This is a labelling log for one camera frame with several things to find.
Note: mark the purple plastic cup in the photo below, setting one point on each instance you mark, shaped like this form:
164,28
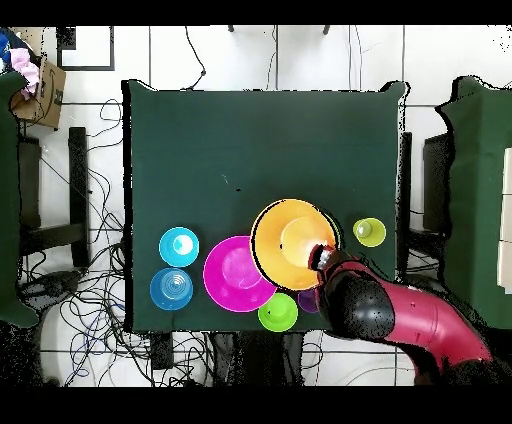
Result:
307,300

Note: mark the orange plastic bowl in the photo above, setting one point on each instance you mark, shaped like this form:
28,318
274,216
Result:
272,240

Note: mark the pink plastic bowl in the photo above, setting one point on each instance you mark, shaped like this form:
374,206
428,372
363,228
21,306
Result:
228,276

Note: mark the light blue plastic bowl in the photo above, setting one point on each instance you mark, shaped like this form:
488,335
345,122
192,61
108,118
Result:
178,256

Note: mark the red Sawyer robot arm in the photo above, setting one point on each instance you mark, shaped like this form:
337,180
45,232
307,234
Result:
420,320

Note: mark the yellow plastic cup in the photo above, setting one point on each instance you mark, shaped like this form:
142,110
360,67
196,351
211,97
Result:
374,236

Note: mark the small green plastic bowl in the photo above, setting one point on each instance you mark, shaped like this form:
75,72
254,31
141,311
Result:
276,312

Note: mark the black floor stand base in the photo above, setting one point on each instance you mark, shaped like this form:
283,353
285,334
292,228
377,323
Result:
420,280
52,282

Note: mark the dark green tablecloth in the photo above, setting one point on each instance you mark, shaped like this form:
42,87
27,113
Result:
260,132

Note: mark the green covered side table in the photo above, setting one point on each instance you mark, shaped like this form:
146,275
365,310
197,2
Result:
8,200
480,200

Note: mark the black power strip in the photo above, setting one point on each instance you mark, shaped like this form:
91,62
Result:
162,352

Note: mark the white panel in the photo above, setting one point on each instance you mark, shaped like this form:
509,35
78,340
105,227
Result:
507,220

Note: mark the cardboard box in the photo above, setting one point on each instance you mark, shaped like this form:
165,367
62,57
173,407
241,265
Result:
48,100

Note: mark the pink cloth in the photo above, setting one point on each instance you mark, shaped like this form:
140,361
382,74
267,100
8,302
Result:
24,66

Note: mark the blue fabric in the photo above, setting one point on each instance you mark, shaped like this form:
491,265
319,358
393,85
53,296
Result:
4,44

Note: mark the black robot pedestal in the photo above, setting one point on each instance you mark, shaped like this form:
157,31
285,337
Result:
256,360

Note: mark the black side frame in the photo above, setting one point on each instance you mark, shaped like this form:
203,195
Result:
436,180

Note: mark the black leg frame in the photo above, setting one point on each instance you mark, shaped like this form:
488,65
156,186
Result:
78,180

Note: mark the black square frame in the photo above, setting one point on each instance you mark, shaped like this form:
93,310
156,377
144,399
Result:
86,68

